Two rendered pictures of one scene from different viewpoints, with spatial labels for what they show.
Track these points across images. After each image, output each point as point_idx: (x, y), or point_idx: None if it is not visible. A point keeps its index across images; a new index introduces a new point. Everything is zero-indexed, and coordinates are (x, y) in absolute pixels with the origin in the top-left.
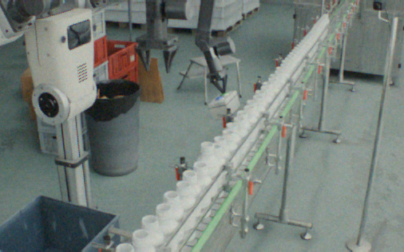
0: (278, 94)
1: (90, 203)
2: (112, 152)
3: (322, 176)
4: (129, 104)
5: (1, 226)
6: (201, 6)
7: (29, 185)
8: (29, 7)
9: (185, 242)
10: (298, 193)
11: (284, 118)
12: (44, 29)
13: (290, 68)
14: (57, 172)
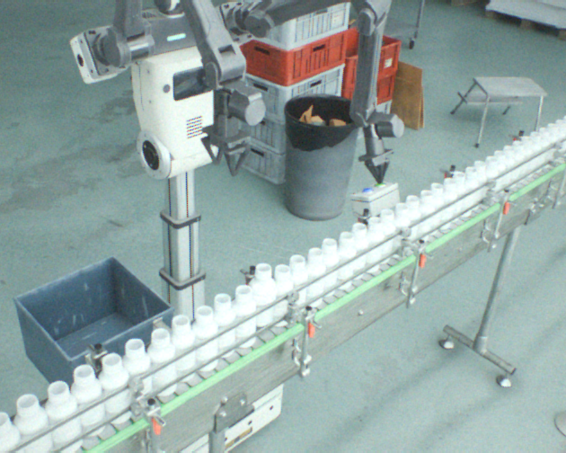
0: (450, 203)
1: (196, 270)
2: (306, 190)
3: None
4: (339, 137)
5: (51, 284)
6: (357, 72)
7: (202, 203)
8: (108, 54)
9: (189, 374)
10: (530, 315)
11: (463, 233)
12: (146, 71)
13: (508, 162)
14: (241, 195)
